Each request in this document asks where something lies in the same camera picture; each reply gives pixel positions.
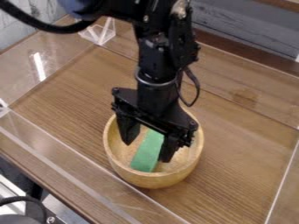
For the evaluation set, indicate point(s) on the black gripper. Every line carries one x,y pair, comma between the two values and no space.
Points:
152,105

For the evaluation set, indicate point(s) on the green rectangular block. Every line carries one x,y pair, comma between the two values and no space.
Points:
146,153

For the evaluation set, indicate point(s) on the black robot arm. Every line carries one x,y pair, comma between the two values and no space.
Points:
166,50

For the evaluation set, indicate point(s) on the brown wooden bowl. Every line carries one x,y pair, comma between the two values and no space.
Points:
166,174

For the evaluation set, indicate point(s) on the clear acrylic enclosure wall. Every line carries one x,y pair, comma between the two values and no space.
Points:
56,79

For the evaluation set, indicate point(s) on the clear acrylic corner bracket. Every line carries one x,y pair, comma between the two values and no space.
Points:
98,34

